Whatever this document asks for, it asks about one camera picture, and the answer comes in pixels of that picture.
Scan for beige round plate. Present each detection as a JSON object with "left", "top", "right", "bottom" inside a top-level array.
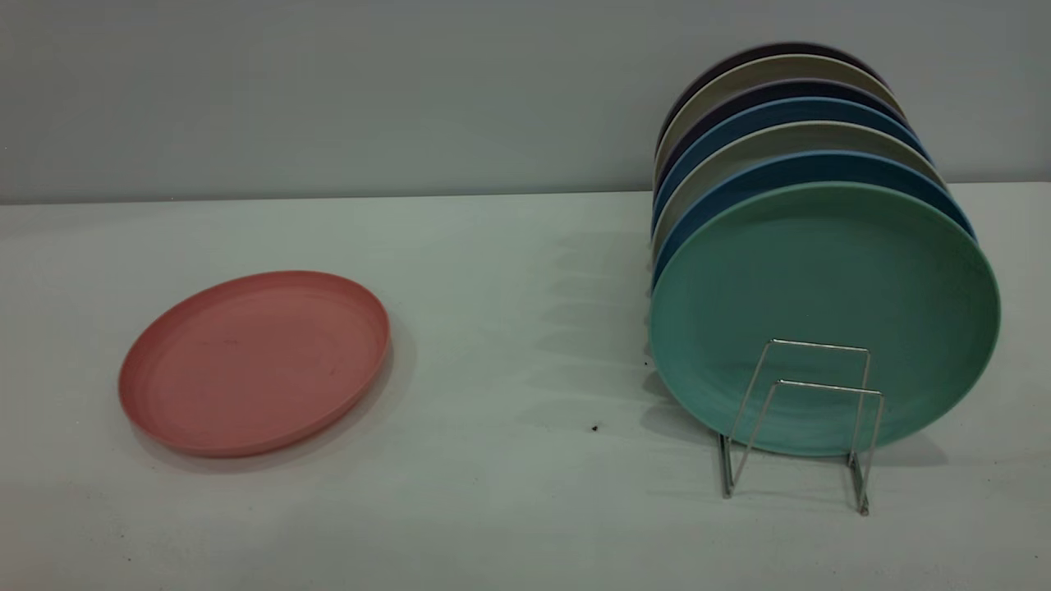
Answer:
[
  {"left": 651, "top": 121, "right": 950, "bottom": 260},
  {"left": 654, "top": 54, "right": 893, "bottom": 161}
]

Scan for silver wire plate rack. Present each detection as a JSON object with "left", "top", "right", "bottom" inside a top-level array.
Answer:
[{"left": 718, "top": 338, "right": 886, "bottom": 516}]

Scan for green round plate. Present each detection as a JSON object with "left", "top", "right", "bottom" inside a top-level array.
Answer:
[{"left": 648, "top": 181, "right": 1002, "bottom": 457}]

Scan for blue round plate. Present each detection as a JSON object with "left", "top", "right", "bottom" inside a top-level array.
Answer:
[
  {"left": 653, "top": 97, "right": 934, "bottom": 232},
  {"left": 651, "top": 150, "right": 978, "bottom": 288}
]

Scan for pink round plate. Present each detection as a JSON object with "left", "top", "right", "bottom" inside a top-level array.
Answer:
[{"left": 117, "top": 270, "right": 392, "bottom": 458}]

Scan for dark purple round plate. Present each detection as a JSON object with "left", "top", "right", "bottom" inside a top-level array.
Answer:
[
  {"left": 661, "top": 43, "right": 884, "bottom": 136},
  {"left": 654, "top": 78, "right": 909, "bottom": 191}
]

